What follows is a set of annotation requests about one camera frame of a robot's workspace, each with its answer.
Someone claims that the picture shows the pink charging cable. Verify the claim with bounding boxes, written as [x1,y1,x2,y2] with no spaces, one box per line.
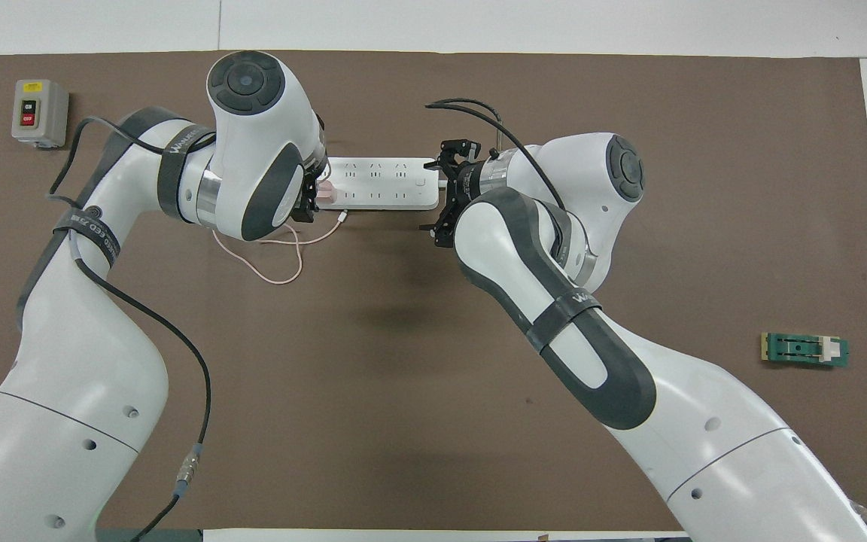
[211,211,349,286]

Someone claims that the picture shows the grey on-off switch box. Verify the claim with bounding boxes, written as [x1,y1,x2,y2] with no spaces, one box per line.
[11,79,70,149]

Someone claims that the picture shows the green circuit board module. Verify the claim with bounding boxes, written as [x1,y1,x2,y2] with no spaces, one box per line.
[761,332,850,370]

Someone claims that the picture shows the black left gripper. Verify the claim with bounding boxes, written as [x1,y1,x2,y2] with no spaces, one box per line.
[291,169,328,225]

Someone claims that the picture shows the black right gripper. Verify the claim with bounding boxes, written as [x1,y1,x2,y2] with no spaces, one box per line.
[418,139,489,249]

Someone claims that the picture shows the brown table mat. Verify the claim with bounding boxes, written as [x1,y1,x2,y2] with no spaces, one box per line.
[0,50,867,531]

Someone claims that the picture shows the white power strip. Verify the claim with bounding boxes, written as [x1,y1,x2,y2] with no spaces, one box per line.
[324,157,440,212]

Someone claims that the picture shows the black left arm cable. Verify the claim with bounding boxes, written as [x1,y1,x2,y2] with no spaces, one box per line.
[46,115,213,542]

